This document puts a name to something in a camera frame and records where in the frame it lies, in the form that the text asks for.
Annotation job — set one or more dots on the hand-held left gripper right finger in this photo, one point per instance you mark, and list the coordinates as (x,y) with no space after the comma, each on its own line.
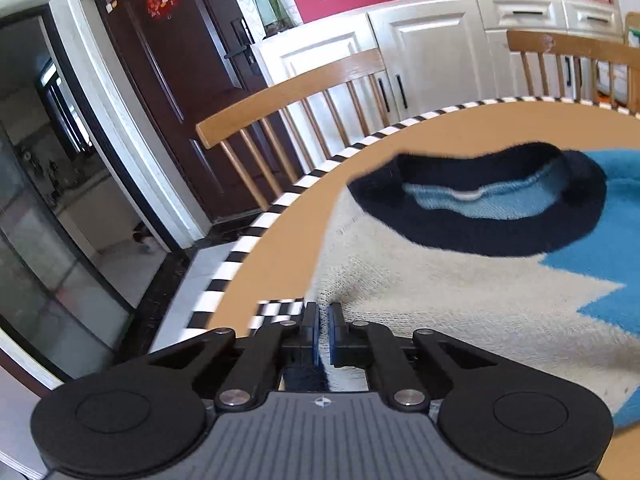
(332,330)

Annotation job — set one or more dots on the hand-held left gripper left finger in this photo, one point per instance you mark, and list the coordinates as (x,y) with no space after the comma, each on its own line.
(314,327)

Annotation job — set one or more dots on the beige blue navy knit sweater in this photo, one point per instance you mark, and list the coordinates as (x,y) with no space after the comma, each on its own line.
(450,285)

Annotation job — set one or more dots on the round wooden table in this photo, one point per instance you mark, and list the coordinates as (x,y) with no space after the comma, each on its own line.
(310,200)

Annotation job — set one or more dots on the small grey white object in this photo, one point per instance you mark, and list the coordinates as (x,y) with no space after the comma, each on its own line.
(145,239)

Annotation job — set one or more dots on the dark brown wooden door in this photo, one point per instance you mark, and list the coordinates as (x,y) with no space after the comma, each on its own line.
(165,110)

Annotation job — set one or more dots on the glass sliding door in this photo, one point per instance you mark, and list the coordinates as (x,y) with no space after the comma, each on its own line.
(40,260)

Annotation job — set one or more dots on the white sideboard cabinet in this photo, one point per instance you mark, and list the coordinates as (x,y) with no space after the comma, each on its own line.
(440,50)

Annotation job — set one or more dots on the red door ornament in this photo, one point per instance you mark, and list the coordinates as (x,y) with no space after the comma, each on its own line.
(162,0)

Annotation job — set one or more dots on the wooden spindle-back chair with sticker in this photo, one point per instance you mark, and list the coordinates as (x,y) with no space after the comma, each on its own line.
(575,45)

